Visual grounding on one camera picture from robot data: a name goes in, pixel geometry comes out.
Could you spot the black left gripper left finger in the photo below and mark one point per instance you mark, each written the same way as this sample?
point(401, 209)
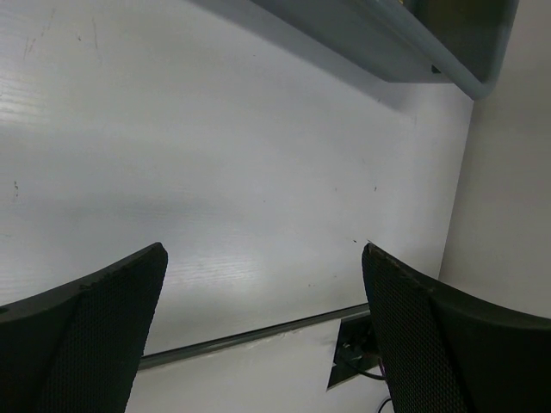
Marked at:
point(77, 347)

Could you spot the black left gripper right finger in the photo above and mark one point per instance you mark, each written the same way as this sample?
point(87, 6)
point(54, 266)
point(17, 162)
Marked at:
point(444, 350)

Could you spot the grey plastic bin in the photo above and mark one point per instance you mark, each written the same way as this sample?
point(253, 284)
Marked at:
point(410, 42)

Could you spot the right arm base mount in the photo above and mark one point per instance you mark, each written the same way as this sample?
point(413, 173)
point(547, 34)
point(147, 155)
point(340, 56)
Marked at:
point(356, 381)

